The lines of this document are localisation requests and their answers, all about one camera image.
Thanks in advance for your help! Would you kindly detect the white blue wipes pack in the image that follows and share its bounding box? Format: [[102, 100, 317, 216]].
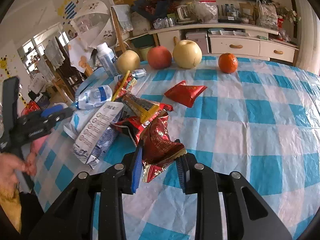
[[63, 85, 113, 140]]

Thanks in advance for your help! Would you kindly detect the blue white milk carton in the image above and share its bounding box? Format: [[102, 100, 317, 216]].
[[73, 101, 124, 169]]

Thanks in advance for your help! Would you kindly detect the colourful candy bag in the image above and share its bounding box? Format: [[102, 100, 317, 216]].
[[111, 70, 137, 101]]

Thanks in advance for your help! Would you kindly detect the red coffee snack bag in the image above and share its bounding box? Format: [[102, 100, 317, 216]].
[[111, 103, 174, 146]]

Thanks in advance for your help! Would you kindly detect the gold brown wrapper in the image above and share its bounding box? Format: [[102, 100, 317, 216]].
[[121, 93, 161, 124]]

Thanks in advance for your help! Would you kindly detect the red gold patterned wrapper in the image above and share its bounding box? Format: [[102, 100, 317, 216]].
[[140, 110, 187, 183]]

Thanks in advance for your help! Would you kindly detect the small red snack packet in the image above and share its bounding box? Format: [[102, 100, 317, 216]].
[[164, 80, 207, 108]]

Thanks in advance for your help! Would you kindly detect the person left hand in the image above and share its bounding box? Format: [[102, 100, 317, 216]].
[[1, 135, 48, 198]]

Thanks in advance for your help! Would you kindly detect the white plastic milk bottle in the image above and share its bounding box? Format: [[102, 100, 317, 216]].
[[97, 42, 119, 77]]

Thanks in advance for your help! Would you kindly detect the small brown pear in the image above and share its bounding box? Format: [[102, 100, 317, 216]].
[[116, 50, 140, 74]]

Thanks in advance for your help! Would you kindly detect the mesh food cover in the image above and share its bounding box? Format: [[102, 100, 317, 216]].
[[68, 0, 117, 73]]

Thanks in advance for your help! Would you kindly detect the blue white checkered tablecloth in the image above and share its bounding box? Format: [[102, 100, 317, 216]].
[[34, 56, 319, 239]]

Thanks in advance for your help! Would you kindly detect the green waste bin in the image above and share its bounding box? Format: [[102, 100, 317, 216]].
[[138, 45, 155, 61]]

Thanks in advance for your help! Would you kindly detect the wooden dining chair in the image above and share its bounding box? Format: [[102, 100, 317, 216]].
[[110, 4, 133, 53]]

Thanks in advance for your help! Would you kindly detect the red apple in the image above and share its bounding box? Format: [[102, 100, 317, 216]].
[[147, 46, 172, 70]]

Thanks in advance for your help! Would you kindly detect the large yellow pear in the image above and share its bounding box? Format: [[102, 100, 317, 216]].
[[172, 40, 202, 69]]

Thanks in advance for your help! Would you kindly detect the orange tangerine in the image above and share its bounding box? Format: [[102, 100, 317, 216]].
[[218, 53, 238, 74]]

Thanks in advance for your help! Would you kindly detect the white electric kettle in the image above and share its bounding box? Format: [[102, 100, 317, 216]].
[[176, 4, 196, 24]]

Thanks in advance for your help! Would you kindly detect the white tv cabinet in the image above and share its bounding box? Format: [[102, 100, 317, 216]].
[[147, 23, 299, 63]]

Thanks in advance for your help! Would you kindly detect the clear plastic bag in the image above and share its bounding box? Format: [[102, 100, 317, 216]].
[[193, 0, 219, 23]]

